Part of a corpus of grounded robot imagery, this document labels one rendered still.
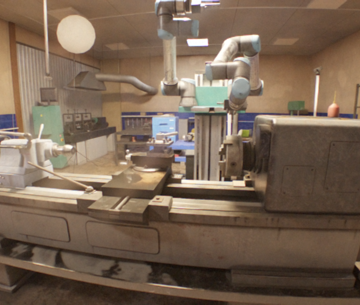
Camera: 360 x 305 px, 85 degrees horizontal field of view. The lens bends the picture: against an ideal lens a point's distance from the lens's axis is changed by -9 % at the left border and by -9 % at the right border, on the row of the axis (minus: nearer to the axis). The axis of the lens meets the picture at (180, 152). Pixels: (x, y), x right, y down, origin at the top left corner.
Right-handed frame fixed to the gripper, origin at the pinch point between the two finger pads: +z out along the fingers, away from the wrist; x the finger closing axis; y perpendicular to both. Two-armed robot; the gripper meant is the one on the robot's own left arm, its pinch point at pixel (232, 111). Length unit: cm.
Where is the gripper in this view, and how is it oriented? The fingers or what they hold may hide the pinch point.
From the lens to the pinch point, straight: 140.0
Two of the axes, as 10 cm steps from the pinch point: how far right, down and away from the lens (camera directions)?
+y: -0.5, 9.8, -1.7
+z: 1.0, 1.8, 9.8
